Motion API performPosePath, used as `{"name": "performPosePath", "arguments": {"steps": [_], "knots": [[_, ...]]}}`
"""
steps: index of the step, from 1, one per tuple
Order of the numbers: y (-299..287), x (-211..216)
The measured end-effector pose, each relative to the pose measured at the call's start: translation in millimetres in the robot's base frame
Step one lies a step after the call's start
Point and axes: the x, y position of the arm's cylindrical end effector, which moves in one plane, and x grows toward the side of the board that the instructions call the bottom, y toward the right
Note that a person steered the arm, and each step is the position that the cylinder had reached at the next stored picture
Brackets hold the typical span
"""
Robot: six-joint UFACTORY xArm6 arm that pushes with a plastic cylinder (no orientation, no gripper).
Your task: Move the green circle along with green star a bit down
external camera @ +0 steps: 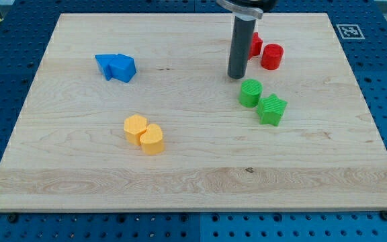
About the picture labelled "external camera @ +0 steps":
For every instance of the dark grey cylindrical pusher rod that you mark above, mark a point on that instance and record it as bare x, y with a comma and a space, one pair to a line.
242, 35

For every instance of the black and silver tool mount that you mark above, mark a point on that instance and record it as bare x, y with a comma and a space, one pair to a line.
251, 8

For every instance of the green cylinder block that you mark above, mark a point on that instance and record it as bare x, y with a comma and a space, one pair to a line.
250, 93

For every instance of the green star block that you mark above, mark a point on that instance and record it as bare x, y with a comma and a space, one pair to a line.
271, 109

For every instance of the red star block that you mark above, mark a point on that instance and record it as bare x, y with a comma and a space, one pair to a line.
256, 45

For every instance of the red cylinder block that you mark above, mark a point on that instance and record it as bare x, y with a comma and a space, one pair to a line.
272, 56

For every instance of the white fiducial marker tag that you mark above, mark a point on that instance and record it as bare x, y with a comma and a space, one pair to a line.
350, 32

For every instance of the blue pentagon block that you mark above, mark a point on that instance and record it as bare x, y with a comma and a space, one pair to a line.
122, 68

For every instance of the blue triangle block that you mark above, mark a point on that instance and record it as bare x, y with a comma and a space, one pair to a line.
103, 63

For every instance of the yellow heart block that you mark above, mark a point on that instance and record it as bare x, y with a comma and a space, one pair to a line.
152, 141

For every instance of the yellow hexagon block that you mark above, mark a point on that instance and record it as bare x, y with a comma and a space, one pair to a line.
134, 127

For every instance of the light wooden board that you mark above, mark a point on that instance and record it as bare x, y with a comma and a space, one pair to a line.
68, 151

